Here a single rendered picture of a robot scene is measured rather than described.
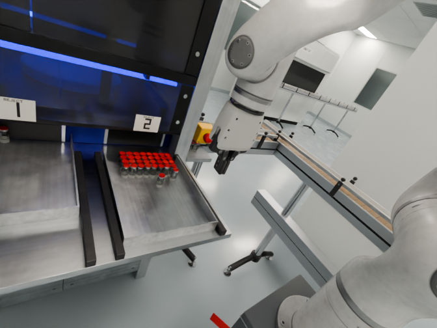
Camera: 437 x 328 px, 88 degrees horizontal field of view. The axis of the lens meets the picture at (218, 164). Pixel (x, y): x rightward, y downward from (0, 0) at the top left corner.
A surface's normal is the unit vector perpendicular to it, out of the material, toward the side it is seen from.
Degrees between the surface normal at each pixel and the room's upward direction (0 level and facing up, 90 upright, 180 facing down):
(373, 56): 90
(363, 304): 91
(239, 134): 92
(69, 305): 0
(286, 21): 81
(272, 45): 101
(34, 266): 0
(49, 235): 0
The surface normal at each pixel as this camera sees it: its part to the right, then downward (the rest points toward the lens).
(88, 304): 0.36, -0.80
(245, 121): 0.42, 0.59
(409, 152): -0.81, 0.00
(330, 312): -0.89, -0.15
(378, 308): -0.61, 0.29
